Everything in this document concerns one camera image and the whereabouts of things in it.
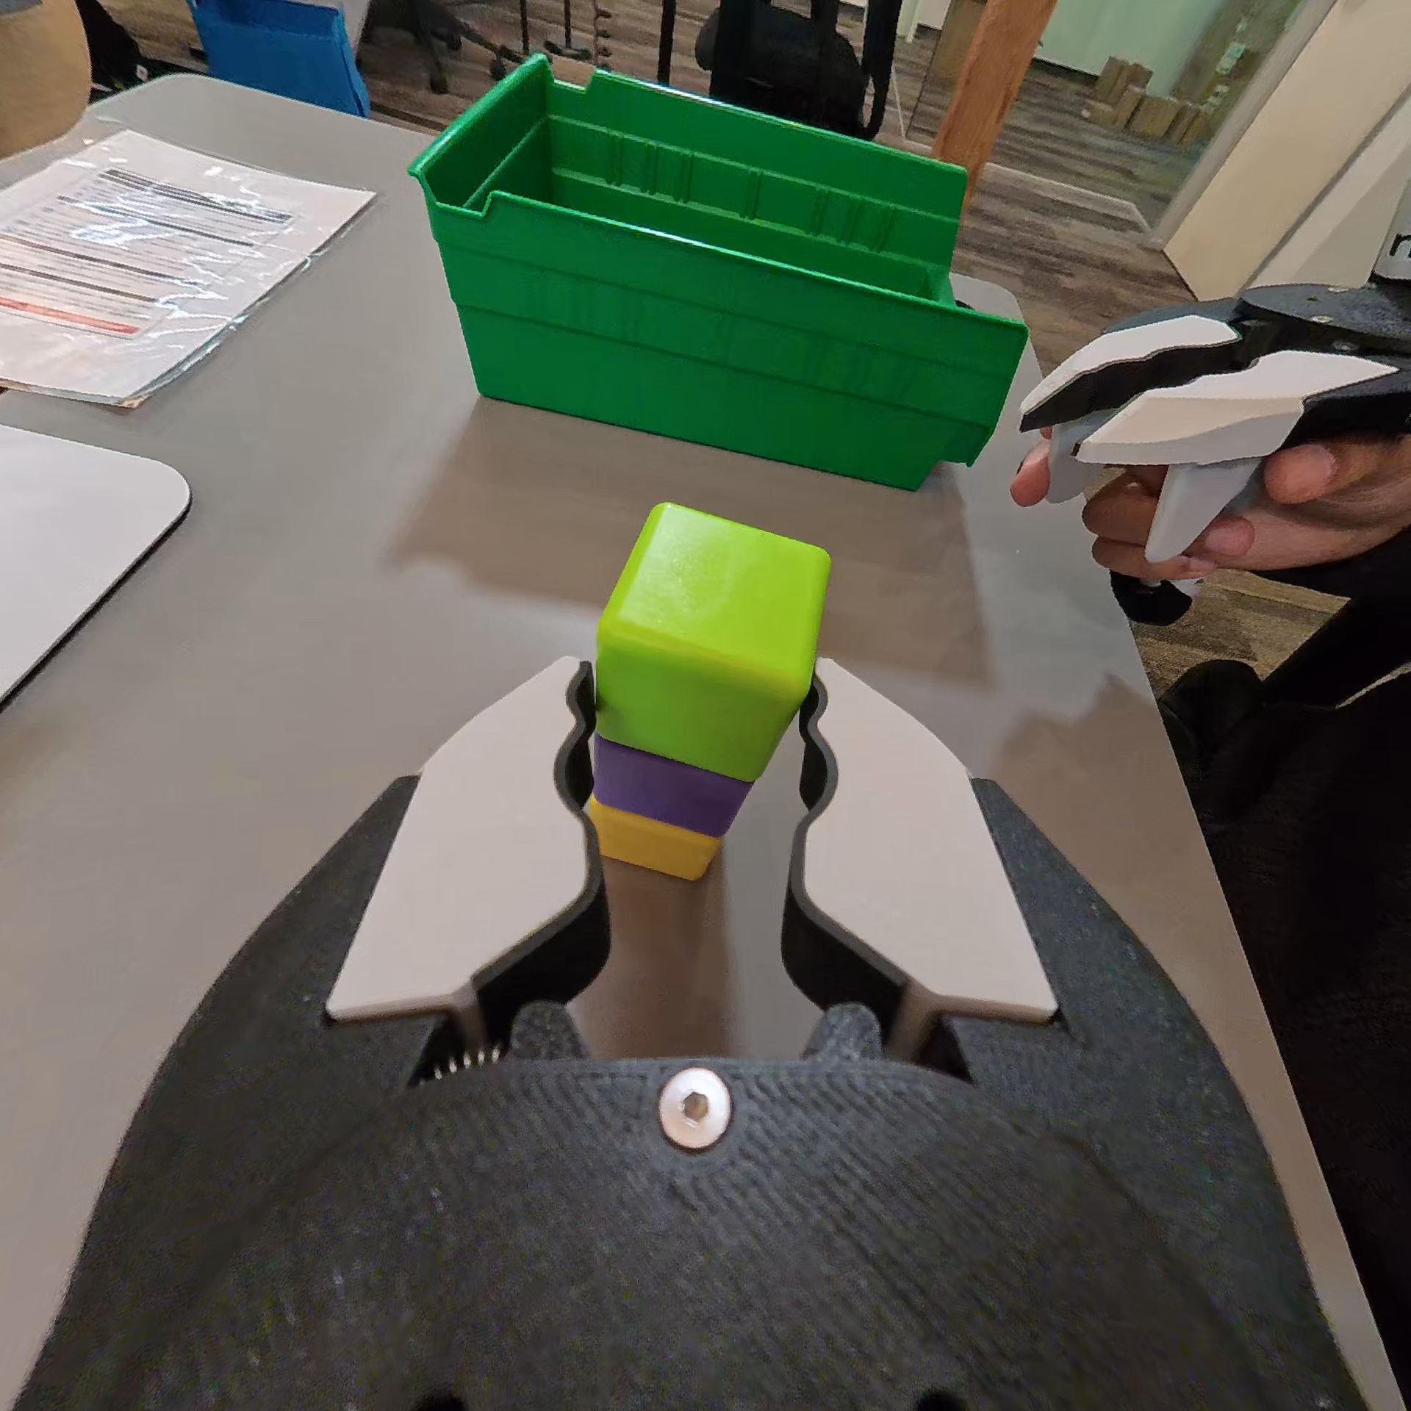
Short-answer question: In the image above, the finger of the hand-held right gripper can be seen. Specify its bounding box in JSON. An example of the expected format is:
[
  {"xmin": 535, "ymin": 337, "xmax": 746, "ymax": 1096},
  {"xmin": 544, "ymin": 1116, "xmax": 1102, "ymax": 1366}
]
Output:
[
  {"xmin": 1020, "ymin": 314, "xmax": 1241, "ymax": 434},
  {"xmin": 1045, "ymin": 353, "xmax": 1397, "ymax": 503}
]

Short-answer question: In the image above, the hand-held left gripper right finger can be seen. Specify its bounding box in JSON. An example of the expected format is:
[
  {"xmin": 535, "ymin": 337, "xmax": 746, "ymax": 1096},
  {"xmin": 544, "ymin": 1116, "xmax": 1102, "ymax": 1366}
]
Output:
[{"xmin": 779, "ymin": 658, "xmax": 1061, "ymax": 1066}]

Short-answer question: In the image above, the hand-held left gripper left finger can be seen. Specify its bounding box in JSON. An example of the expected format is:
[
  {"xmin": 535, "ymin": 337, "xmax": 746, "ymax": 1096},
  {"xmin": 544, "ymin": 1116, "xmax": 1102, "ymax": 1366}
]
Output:
[{"xmin": 325, "ymin": 658, "xmax": 612, "ymax": 1049}]

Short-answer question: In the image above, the yellow cube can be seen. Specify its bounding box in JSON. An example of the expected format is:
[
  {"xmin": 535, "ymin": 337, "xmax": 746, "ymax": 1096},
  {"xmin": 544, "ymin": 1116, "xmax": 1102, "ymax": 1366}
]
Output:
[{"xmin": 587, "ymin": 796, "xmax": 725, "ymax": 881}]

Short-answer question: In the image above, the purple cube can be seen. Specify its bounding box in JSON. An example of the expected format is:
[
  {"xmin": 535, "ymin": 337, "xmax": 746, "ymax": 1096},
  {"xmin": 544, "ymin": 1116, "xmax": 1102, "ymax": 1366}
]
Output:
[{"xmin": 593, "ymin": 733, "xmax": 755, "ymax": 834}]

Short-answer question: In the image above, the lime green cube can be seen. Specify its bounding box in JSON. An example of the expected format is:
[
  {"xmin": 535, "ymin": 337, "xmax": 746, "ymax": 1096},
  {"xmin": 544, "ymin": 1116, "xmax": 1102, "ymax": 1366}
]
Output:
[{"xmin": 594, "ymin": 502, "xmax": 832, "ymax": 783}]

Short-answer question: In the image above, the green plastic bin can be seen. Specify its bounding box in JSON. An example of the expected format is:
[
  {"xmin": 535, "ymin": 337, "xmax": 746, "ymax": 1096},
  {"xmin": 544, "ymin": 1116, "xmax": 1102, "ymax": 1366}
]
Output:
[{"xmin": 408, "ymin": 50, "xmax": 1028, "ymax": 491}]

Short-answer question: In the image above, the person's right hand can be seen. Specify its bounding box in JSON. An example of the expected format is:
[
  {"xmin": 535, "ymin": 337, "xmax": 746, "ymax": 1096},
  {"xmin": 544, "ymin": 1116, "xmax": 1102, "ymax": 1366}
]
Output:
[{"xmin": 1010, "ymin": 434, "xmax": 1411, "ymax": 581}]

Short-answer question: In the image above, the stack of cardboard boxes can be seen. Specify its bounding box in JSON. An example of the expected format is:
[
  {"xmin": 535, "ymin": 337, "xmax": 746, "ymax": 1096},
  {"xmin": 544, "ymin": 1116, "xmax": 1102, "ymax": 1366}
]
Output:
[{"xmin": 1084, "ymin": 59, "xmax": 1213, "ymax": 142}]

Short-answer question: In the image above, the wooden pillar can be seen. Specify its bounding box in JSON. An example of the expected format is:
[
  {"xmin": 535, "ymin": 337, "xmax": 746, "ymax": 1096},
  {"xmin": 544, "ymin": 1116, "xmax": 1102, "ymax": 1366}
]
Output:
[{"xmin": 930, "ymin": 0, "xmax": 1061, "ymax": 199}]

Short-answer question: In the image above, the person's dark clothed body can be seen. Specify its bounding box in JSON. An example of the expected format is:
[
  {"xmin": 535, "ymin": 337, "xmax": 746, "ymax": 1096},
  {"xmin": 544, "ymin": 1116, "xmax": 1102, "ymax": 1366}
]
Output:
[{"xmin": 1156, "ymin": 529, "xmax": 1411, "ymax": 1411}]

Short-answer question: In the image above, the black office chair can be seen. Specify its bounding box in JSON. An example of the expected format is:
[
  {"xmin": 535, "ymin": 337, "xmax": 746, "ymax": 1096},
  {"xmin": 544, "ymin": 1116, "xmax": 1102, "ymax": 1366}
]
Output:
[{"xmin": 694, "ymin": 0, "xmax": 907, "ymax": 142}]

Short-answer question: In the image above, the document stand with white base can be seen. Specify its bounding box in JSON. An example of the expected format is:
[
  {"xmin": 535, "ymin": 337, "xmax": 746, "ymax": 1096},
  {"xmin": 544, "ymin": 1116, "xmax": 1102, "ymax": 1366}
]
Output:
[{"xmin": 0, "ymin": 0, "xmax": 191, "ymax": 709}]

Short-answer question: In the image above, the laminated paper sheet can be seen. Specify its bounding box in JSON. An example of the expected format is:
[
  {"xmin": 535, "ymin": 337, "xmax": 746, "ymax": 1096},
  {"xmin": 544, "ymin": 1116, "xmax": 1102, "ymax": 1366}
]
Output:
[{"xmin": 0, "ymin": 130, "xmax": 379, "ymax": 410}]

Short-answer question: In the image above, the blue storage bin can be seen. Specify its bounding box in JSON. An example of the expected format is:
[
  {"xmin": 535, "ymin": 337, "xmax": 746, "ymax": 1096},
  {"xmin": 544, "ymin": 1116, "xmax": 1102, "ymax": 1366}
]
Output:
[{"xmin": 187, "ymin": 0, "xmax": 368, "ymax": 117}]

